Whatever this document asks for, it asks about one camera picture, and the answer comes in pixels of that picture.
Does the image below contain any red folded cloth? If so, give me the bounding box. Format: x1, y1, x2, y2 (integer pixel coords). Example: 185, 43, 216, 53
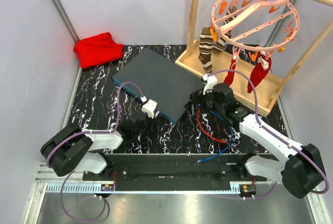
73, 32, 123, 69

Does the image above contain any wooden drying rack frame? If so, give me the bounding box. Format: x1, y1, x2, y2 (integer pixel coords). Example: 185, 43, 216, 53
175, 0, 332, 116

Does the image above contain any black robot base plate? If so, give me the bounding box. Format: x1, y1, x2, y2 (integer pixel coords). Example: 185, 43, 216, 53
82, 152, 302, 192

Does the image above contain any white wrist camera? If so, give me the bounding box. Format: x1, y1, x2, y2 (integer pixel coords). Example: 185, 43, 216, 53
142, 99, 159, 119
201, 73, 217, 95

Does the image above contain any brown striped sock front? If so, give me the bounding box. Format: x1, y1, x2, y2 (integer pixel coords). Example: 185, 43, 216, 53
198, 27, 214, 73

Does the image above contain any red sock right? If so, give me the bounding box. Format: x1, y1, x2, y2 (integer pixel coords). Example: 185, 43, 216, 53
250, 57, 272, 88

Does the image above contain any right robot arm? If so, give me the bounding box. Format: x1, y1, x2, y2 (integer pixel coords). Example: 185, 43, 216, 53
186, 83, 329, 199

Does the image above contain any red ethernet cable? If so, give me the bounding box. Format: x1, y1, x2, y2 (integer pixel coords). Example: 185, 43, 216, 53
196, 106, 232, 144

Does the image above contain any red sock left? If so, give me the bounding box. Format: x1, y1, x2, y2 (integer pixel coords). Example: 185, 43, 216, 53
224, 53, 239, 85

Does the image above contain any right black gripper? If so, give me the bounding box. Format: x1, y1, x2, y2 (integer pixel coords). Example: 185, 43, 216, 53
184, 87, 225, 116

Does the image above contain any blue ethernet cable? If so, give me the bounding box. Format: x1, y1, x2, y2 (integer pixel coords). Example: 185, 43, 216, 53
197, 110, 235, 163

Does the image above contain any pink round clip hanger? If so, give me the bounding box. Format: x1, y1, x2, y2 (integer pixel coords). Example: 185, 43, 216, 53
210, 0, 300, 54

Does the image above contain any brown striped sock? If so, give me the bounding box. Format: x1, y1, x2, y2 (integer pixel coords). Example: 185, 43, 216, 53
198, 27, 214, 73
213, 6, 237, 54

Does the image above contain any red sock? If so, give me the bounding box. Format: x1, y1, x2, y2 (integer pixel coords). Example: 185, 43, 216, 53
250, 57, 272, 88
224, 53, 239, 85

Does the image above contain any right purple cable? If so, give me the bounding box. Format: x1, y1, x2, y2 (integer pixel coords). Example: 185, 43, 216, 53
208, 69, 327, 200

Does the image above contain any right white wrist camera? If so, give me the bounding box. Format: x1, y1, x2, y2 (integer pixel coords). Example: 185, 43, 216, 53
201, 73, 217, 95

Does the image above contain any brown striped sock back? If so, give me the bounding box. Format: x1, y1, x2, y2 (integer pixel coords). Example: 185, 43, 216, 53
213, 6, 237, 54

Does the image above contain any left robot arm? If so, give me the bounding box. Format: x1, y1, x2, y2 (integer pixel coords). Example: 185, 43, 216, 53
40, 111, 153, 180

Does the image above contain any dark blue network switch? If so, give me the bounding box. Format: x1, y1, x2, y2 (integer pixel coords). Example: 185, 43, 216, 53
112, 48, 204, 125

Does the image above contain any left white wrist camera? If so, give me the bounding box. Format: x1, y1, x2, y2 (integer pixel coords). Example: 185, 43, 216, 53
142, 99, 159, 119

